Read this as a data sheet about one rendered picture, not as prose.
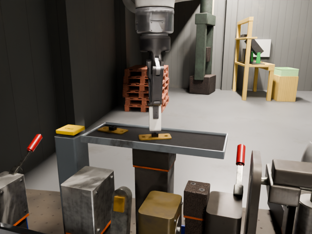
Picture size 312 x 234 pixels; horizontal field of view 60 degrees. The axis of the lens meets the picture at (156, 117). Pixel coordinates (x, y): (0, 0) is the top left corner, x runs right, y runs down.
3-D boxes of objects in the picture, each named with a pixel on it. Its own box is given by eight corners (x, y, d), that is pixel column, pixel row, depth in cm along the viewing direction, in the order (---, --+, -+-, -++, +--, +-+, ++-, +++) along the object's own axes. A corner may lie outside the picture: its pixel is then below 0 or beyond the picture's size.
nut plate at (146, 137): (139, 140, 69) (139, 135, 68) (138, 135, 72) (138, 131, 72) (172, 139, 70) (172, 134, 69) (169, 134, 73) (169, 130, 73)
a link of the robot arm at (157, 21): (136, 6, 58) (136, 35, 60) (178, 7, 59) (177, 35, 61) (134, 11, 67) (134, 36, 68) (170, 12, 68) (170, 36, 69)
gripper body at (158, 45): (138, 35, 68) (138, 72, 70) (140, 34, 60) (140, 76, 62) (167, 35, 69) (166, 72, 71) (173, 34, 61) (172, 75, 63)
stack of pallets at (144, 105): (135, 100, 710) (134, 64, 687) (169, 100, 697) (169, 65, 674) (122, 111, 588) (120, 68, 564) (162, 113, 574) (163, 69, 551)
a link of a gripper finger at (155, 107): (158, 98, 68) (159, 100, 65) (158, 117, 69) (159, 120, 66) (152, 98, 68) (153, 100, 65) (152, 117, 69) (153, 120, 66)
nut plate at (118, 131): (96, 130, 77) (96, 126, 76) (104, 126, 80) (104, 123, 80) (121, 134, 73) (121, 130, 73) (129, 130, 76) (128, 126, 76)
